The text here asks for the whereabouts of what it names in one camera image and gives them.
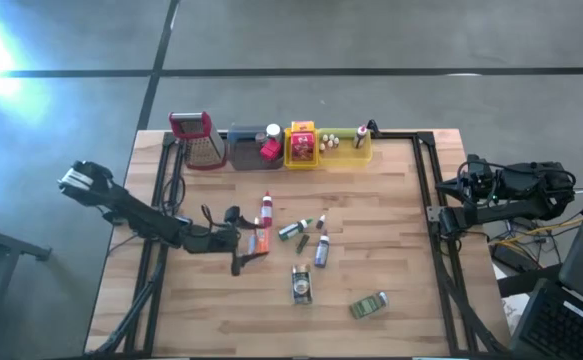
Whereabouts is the black metal table frame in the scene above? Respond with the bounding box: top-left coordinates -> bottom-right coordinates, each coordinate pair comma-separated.
85,128 -> 512,357

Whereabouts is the green food colouring bottle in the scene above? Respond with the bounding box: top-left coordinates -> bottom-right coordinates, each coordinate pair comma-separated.
278,217 -> 314,243

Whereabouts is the translucent yellow-green plastic bin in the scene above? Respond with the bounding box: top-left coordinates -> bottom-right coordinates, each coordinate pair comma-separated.
316,127 -> 374,168

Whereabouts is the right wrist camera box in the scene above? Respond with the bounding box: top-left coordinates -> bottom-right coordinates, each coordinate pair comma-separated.
465,153 -> 492,176

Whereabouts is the yellow slotted plastic basket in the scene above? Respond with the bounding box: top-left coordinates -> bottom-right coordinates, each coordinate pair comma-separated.
283,126 -> 321,171

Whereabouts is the red cereal box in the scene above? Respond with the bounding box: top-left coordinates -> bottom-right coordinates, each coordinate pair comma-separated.
290,131 -> 317,163

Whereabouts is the purple food colouring bottle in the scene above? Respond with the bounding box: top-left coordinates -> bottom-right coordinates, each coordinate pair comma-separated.
313,229 -> 331,269

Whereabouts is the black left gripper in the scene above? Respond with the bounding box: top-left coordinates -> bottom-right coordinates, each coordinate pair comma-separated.
183,216 -> 270,278

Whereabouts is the red-tipped food colouring bottle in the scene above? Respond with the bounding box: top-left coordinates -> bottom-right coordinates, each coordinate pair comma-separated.
261,190 -> 275,229

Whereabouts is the black metal stand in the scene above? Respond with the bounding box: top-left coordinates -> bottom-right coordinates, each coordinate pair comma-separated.
0,218 -> 53,360

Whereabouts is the yellow cable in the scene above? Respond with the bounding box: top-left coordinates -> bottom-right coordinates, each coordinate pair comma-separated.
490,217 -> 583,246

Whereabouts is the open black laptop keyboard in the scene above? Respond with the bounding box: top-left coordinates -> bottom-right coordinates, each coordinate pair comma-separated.
509,277 -> 583,360

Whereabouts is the grey plastic bin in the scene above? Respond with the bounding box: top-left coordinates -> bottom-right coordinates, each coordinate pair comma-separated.
226,124 -> 285,171

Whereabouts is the red-handled metal box grater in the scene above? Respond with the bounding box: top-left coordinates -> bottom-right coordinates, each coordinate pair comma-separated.
168,111 -> 228,172

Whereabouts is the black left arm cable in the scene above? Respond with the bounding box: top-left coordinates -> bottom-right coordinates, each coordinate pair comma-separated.
160,172 -> 232,234

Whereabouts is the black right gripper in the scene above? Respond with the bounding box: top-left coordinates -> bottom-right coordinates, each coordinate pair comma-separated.
434,168 -> 495,207

